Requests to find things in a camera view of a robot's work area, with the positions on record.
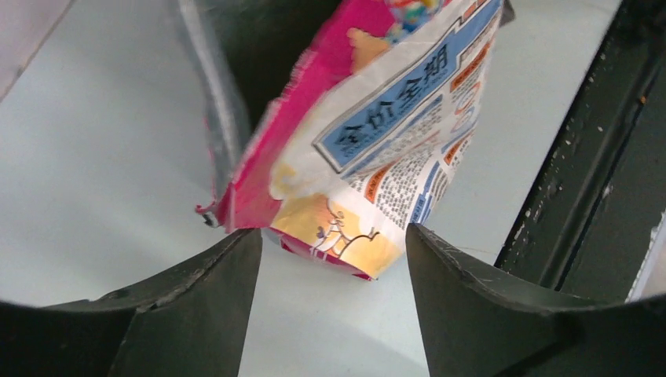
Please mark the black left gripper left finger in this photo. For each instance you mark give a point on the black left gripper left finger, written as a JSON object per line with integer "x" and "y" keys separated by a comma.
{"x": 188, "y": 320}

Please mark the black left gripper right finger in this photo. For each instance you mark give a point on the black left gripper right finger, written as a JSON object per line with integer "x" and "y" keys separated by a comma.
{"x": 477, "y": 320}

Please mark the pet food bag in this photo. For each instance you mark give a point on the pet food bag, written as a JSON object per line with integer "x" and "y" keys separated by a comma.
{"x": 337, "y": 124}

